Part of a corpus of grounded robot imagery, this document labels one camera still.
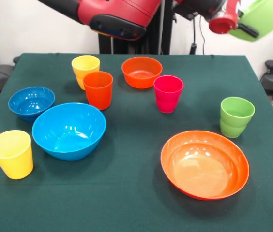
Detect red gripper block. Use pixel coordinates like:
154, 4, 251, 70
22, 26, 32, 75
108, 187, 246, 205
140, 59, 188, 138
208, 0, 260, 39

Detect large green bowl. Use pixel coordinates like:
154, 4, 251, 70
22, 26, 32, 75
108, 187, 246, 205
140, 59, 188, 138
228, 0, 273, 43

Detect green cup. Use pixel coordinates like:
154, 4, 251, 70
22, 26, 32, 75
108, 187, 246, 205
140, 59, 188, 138
220, 96, 256, 139

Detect pink cup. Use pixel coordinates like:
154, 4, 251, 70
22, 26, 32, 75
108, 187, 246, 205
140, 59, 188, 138
153, 75, 184, 114

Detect small orange bowl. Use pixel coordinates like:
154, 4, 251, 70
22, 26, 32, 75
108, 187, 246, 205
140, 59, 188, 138
121, 56, 163, 89

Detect large orange bowl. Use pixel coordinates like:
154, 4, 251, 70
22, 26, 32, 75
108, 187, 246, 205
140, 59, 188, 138
160, 130, 250, 201

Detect dark green tablecloth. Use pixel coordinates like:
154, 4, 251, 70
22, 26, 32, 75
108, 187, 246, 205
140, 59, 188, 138
0, 52, 273, 232

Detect orange cup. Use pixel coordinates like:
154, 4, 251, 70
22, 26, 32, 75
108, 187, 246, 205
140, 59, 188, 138
83, 71, 114, 111

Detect yellow cup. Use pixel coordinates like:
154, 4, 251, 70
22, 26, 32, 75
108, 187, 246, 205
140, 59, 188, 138
0, 130, 34, 180
71, 55, 101, 91

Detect large light blue bowl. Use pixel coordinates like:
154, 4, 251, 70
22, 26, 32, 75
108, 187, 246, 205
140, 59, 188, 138
31, 102, 107, 162

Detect small dark blue bowl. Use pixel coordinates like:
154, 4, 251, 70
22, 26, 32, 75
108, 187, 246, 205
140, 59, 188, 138
8, 87, 56, 122

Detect black hanging cable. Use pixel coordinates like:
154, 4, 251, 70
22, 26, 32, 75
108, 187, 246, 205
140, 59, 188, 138
189, 14, 207, 57

